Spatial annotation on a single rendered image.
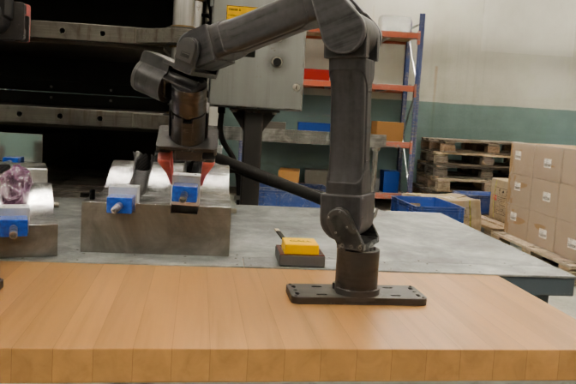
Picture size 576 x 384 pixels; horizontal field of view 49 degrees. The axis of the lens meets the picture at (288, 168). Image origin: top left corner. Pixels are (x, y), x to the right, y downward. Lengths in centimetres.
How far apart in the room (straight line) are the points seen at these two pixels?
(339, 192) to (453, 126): 736
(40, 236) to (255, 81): 105
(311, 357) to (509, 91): 783
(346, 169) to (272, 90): 112
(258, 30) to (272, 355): 48
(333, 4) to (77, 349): 55
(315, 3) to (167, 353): 50
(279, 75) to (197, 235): 96
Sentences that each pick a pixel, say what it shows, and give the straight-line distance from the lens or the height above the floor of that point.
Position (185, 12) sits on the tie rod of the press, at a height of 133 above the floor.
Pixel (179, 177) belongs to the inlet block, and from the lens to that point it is 113.
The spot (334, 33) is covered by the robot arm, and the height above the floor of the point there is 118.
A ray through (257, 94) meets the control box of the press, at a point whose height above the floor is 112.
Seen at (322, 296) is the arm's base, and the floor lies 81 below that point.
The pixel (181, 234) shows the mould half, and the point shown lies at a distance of 114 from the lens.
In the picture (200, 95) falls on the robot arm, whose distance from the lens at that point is 101.
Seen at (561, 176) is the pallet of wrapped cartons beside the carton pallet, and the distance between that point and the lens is 499.
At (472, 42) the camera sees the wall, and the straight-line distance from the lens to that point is 834.
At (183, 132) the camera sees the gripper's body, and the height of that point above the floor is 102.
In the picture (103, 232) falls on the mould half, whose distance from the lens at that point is 115.
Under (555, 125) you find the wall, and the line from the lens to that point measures 872.
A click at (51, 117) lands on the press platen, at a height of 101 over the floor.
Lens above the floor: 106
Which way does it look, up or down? 5 degrees down
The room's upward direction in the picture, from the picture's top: 3 degrees clockwise
